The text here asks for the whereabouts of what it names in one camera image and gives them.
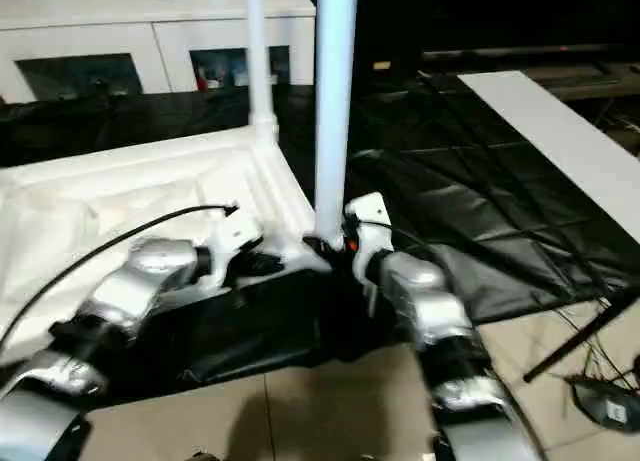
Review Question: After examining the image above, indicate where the white flat panel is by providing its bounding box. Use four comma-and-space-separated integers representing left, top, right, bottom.
457, 70, 640, 253

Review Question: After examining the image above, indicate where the dark long shelf board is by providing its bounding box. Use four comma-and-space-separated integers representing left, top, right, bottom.
422, 43, 624, 66

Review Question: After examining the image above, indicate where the white plastic table leg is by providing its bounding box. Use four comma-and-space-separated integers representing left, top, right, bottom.
244, 0, 280, 143
312, 0, 360, 253

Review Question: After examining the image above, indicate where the dark thin rod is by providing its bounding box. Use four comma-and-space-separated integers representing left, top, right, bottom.
522, 288, 640, 386

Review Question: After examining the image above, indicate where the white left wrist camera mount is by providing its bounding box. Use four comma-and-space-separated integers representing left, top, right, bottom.
199, 215, 265, 291

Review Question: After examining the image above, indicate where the white plastic table top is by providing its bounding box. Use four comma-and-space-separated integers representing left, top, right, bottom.
0, 125, 335, 367

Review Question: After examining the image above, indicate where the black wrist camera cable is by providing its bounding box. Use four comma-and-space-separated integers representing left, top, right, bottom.
0, 201, 241, 348
349, 219, 550, 461

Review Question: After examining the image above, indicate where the black left wrist camera cable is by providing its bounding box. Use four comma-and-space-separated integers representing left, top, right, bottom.
0, 201, 241, 348

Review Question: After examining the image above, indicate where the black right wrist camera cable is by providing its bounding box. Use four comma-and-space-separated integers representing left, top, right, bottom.
349, 219, 550, 461

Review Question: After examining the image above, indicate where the white glass-door cabinet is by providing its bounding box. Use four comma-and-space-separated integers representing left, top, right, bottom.
0, 0, 318, 106

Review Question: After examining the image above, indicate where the black work mat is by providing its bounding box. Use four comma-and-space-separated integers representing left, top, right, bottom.
0, 75, 631, 397

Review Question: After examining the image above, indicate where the grey floor device with label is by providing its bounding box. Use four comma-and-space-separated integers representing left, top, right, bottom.
574, 378, 640, 428

